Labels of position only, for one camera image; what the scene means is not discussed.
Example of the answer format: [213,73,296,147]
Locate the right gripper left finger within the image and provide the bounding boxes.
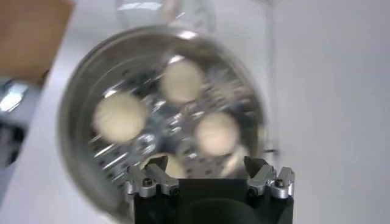
[124,155,180,199]

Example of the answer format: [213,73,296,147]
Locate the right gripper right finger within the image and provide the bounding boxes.
[243,156,296,200]

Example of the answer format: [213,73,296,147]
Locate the white steamed baozi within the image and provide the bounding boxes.
[91,91,149,145]
[194,111,241,156]
[142,153,187,179]
[160,57,207,104]

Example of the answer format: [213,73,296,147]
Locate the glass lid with white handle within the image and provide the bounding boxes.
[115,0,217,33]

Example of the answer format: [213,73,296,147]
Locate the perforated steel steamer basket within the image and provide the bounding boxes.
[56,24,269,223]

